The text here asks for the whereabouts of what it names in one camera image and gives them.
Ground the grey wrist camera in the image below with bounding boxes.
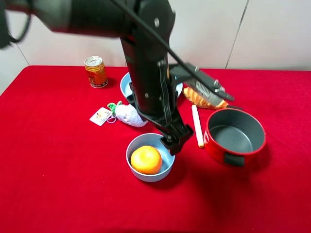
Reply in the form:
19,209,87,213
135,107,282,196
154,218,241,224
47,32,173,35
169,63,235,105

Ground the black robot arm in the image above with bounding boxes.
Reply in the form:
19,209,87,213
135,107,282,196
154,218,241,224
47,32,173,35
0,0,193,154

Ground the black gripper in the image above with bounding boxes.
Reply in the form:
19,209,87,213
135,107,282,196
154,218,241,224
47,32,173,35
127,80,193,155

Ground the white chalk stick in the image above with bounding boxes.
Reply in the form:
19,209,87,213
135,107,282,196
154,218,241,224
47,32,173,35
191,104,204,148

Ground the blue bowl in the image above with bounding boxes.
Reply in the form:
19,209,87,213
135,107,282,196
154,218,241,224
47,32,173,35
126,133,175,183

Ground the orange drink can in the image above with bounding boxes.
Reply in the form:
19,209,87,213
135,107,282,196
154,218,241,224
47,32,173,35
84,56,108,88

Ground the orange mandarin fruit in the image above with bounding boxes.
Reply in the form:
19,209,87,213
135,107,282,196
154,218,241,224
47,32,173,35
130,146,162,175

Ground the red pot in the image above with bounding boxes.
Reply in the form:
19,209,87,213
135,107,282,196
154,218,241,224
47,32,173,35
203,108,266,167

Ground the purple plush toy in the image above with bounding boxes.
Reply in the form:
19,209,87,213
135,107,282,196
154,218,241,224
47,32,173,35
106,101,148,128

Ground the blue plate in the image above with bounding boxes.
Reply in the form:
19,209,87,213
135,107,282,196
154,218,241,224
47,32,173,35
120,72,183,103

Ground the white cartoon hang tag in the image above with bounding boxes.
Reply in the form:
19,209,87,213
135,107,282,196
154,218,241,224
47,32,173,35
89,107,116,126

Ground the croissant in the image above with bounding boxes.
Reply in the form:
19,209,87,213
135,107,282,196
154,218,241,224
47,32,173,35
183,87,229,110

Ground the red tablecloth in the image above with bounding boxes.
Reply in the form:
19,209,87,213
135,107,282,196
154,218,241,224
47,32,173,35
0,66,311,233

